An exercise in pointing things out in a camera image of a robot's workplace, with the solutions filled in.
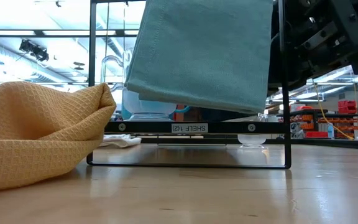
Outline black aluminium table frame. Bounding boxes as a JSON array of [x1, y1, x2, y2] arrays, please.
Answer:
[[141, 138, 358, 151]]

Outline black ceiling fixture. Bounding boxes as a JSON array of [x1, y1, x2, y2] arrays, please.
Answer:
[[19, 39, 50, 62]]

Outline white plaid dish towel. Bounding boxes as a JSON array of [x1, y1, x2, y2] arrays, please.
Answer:
[[99, 133, 142, 149]]

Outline black metal rack frame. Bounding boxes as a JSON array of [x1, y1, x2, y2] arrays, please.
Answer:
[[86, 0, 292, 170]]

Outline clear glass mug with handle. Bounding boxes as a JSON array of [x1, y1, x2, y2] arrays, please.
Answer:
[[100, 46, 178, 122]]

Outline yellow hanging cable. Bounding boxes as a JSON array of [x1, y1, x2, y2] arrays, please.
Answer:
[[311, 78, 356, 141]]

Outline bright blue plastic mug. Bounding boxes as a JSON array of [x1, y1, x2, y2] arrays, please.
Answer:
[[121, 102, 192, 122]]

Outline yellow waffle cloth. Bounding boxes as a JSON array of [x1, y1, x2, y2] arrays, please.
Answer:
[[0, 80, 117, 194]]

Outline white shelf label sticker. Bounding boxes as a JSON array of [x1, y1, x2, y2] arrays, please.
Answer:
[[171, 123, 209, 134]]

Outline stacked red storage bins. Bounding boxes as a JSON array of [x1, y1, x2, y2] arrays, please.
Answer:
[[337, 99, 357, 114]]

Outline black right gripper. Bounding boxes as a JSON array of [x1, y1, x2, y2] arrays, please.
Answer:
[[268, 0, 358, 93]]

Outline black rack with orange bins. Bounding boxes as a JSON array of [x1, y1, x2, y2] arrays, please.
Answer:
[[277, 108, 358, 140]]

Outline red plastic bin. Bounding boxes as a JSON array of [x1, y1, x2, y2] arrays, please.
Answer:
[[305, 131, 329, 139]]

